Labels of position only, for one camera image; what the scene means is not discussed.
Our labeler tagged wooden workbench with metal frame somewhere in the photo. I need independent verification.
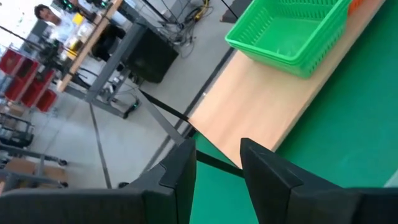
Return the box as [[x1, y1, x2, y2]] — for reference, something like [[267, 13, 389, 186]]
[[63, 17, 149, 119]]

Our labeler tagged black computer tower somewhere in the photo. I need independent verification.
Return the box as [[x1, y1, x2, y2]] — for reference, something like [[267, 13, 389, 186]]
[[126, 27, 180, 84]]

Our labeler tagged tangled floor cable bundle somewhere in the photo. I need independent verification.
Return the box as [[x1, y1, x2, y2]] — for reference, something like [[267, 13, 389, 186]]
[[157, 0, 215, 59]]

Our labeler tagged red storage bin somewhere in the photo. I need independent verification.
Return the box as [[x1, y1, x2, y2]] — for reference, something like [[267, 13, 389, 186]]
[[20, 70, 56, 108], [0, 48, 23, 75], [35, 89, 59, 113], [4, 58, 40, 101]]

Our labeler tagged grey wheeled cart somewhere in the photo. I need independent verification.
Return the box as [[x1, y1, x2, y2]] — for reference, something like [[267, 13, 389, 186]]
[[0, 111, 68, 191]]

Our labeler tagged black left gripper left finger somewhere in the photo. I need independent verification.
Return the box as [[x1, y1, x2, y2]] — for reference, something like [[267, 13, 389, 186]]
[[123, 139, 198, 224]]

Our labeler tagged wooden desk top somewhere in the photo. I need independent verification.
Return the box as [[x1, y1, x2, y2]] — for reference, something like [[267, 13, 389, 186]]
[[57, 0, 124, 93]]

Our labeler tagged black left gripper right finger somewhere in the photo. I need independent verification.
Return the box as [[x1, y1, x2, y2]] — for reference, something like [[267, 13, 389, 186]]
[[239, 138, 363, 224]]

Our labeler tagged red plastic basket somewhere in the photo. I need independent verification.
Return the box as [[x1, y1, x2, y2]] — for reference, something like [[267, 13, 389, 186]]
[[347, 0, 365, 16]]

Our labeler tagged person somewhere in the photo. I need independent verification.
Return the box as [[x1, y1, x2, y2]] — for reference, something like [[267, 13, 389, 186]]
[[33, 3, 82, 44]]

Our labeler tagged yellow desk object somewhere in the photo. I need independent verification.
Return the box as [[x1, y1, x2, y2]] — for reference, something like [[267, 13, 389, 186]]
[[72, 12, 85, 26]]

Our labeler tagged green table mat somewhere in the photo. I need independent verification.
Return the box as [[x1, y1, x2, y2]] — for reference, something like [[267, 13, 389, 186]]
[[189, 0, 398, 224]]

